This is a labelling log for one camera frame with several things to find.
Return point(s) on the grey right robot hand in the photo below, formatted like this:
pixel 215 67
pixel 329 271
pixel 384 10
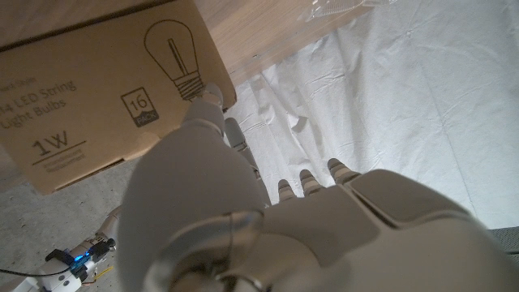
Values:
pixel 89 253

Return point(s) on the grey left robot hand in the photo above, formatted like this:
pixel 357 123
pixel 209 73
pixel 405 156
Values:
pixel 324 235

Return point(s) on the cardboard packing box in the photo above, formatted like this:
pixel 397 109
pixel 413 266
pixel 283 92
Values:
pixel 93 93

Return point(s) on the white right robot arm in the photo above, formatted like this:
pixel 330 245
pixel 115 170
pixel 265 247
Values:
pixel 52 283

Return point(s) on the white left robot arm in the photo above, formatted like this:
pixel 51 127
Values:
pixel 194 263

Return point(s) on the clear plastic clamshell container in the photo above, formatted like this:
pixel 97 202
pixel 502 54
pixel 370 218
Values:
pixel 340 6

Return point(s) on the white fabric curtain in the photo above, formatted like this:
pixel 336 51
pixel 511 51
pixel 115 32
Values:
pixel 385 101

